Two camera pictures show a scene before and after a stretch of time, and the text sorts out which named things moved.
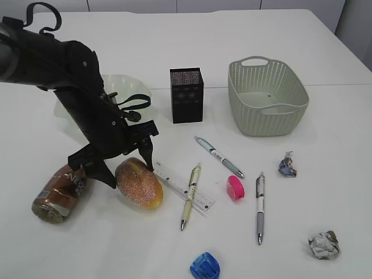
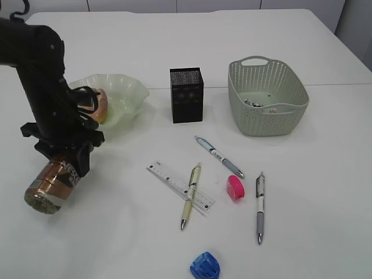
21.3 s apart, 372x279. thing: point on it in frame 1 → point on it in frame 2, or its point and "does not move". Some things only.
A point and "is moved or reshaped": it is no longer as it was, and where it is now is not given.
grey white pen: x=260 y=207 does not move
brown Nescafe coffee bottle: x=56 y=201 is moved or reshaped
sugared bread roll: x=139 y=183 is moved or reshaped
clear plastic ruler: x=182 y=186 does not move
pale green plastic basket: x=267 y=99 does not move
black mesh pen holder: x=187 y=86 does not move
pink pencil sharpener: x=235 y=188 does not move
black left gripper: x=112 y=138 → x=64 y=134
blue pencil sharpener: x=205 y=266 does not move
